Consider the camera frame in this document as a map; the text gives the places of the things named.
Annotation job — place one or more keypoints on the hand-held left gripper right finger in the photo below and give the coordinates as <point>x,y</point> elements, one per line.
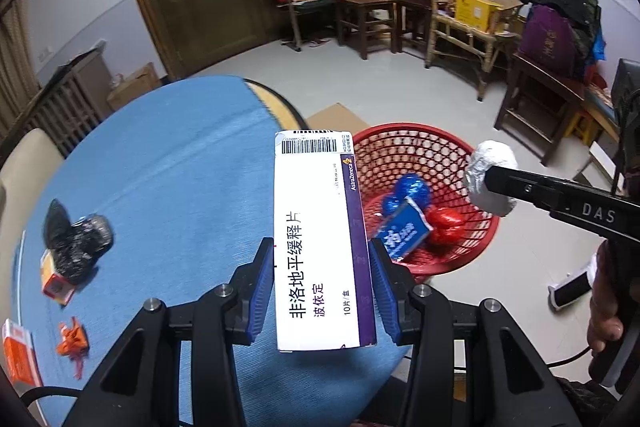
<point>385,292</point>

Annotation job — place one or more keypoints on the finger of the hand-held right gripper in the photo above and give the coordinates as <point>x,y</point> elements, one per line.
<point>520,189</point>

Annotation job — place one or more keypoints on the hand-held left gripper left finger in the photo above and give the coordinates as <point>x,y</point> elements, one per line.
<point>260,297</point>

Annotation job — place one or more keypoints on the white paper ball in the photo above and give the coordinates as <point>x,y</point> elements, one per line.
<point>482,157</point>

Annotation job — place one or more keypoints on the blue foil packet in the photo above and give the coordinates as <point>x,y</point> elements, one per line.
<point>405,234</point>

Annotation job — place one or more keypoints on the red plastic bag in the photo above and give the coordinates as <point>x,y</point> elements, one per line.
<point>445,224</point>

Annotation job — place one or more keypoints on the long white medicine box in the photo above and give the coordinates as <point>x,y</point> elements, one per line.
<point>320,232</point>

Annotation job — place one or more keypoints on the blue plastic bag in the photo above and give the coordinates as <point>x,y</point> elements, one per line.
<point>407,192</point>

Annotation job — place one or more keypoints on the red plastic basket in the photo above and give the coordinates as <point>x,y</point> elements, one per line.
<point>425,147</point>

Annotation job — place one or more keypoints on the orange plastic wrapper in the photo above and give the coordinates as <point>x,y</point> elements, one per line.
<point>72,339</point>

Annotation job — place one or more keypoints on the black plastic bag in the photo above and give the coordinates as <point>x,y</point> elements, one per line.
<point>75,242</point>

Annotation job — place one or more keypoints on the small orange box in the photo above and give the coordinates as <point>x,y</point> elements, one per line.
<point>52,284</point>

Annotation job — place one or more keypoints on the person's right hand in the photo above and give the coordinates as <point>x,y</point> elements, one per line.
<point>605,307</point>

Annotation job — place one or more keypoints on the white and black slipper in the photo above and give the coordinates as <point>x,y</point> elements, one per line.
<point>570,291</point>

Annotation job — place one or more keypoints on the dark wooden chair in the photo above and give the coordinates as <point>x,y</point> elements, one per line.
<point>545,92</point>
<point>360,12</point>

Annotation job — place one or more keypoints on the blue tablecloth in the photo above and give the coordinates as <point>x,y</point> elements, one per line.
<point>175,207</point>

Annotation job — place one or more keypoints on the purple bag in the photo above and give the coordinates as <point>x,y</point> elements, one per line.
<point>547,42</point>

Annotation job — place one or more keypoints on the wicker armchair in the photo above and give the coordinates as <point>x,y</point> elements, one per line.
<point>470,42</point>

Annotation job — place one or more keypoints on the flat cardboard sheet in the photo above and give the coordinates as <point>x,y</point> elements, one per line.
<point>332,117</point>

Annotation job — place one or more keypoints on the yellow box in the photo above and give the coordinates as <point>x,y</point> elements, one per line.
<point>475,12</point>

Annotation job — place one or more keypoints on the round table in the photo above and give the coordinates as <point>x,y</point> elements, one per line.
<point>280,107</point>

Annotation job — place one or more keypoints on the cardboard box with red logo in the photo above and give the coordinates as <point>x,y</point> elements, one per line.
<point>135,87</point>

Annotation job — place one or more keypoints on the orange and white tissue box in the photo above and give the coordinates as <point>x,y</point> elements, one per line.
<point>17,352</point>

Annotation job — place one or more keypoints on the pink slipper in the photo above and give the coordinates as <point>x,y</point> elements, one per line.
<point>316,43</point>

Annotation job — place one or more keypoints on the beige leather sofa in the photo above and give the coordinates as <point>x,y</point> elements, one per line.
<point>25,177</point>

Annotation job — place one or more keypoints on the wooden crib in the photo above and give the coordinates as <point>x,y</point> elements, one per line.
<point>70,97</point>

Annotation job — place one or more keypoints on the beige striped curtain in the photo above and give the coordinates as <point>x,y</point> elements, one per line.
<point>15,42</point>

